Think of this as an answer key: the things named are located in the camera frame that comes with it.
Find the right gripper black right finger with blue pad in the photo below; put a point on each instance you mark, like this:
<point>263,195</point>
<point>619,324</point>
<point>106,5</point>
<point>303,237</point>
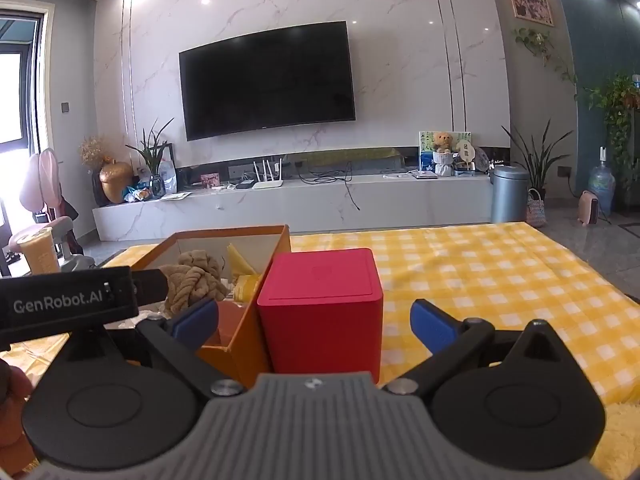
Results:
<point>497,392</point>

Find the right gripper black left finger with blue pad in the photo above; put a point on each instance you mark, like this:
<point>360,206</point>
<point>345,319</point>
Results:
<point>119,398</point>

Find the yellow soft cloth item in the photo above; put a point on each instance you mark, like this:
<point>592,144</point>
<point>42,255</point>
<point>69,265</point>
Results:
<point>245,278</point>

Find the person hand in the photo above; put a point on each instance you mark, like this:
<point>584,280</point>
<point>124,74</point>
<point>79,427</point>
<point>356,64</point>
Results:
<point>16,453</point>

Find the orange open cardboard box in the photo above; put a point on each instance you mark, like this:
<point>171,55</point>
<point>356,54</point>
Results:
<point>237,348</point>

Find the fluffy yellow cushion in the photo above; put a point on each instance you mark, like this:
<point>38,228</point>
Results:
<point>618,453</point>

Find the pink standing fan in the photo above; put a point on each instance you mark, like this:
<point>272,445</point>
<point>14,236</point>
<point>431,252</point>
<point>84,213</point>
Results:
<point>42,189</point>

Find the yellow checkered tablecloth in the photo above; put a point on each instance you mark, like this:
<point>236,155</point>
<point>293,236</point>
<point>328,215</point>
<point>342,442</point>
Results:
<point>508,274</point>

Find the golden round vase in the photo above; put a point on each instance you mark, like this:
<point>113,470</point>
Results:
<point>115,178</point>

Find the green potted plant left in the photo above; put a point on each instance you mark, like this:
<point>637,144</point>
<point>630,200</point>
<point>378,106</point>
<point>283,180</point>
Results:
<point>151,149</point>

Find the woven basket bag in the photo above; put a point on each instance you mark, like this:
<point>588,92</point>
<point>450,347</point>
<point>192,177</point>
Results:
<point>535,213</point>

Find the pink small heater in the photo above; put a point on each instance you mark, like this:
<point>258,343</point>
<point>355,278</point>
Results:
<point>588,208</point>

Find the white marble TV console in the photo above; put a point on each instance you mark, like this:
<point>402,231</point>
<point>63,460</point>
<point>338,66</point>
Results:
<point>390,201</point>

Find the red square box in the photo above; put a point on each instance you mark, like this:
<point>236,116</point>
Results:
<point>322,312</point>

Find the grey metal trash bin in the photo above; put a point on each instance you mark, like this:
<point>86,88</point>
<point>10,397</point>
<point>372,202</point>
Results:
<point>509,194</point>

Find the white wifi router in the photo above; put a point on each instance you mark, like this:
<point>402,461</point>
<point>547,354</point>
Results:
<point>268,174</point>

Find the water bottle dispenser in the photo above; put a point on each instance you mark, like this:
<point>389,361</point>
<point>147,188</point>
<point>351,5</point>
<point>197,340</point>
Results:
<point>602,183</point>

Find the tall leafy floor plant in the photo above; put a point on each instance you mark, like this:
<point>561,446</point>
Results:
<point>537,155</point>

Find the teddy bear bouquet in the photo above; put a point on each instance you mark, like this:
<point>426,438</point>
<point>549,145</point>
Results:
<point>442,153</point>

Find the green picture board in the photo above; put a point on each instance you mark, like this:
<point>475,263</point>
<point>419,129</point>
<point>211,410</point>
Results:
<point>462,148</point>

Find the large green plant right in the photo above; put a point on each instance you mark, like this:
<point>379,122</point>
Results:
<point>618,97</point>

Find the hanging vine plant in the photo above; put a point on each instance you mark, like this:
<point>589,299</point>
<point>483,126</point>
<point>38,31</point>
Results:
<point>540,45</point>

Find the beige knotted rope toy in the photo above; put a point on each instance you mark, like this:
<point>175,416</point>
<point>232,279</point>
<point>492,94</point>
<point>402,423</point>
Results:
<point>194,277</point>

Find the black wall television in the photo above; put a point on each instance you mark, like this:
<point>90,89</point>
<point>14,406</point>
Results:
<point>284,77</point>

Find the framed wall picture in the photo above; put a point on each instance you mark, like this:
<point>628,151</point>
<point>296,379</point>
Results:
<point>536,11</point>

